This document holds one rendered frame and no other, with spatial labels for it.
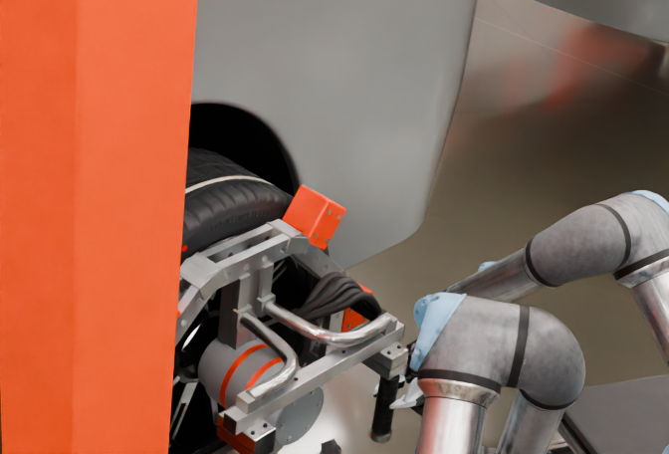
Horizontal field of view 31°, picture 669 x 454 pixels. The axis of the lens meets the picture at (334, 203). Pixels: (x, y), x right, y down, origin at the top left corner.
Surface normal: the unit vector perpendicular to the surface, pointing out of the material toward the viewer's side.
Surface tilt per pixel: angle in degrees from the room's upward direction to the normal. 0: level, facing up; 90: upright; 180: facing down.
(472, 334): 43
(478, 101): 0
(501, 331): 37
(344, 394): 0
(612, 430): 0
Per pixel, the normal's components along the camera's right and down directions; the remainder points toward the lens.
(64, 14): -0.68, 0.30
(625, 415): 0.11, -0.86
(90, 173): 0.73, 0.42
